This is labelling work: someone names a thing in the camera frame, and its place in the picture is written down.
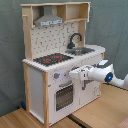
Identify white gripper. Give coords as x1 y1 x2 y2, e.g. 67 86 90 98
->
69 65 91 81

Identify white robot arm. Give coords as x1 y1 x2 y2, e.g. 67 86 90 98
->
69 60 128 90

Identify wooden toy kitchen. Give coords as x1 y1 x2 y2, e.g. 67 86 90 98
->
22 2 105 127

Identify grey toy sink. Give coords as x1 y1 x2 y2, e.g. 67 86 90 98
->
65 47 95 55

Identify left red stove knob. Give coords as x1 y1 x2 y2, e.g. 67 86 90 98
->
54 73 60 79

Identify black toy faucet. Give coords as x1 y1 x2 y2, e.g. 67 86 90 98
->
67 33 82 49

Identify toy oven door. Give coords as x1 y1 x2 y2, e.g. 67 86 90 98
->
55 84 74 111

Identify black stovetop red burners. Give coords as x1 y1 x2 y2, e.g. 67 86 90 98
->
34 53 70 66

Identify grey range hood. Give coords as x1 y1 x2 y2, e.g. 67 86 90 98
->
35 5 64 27

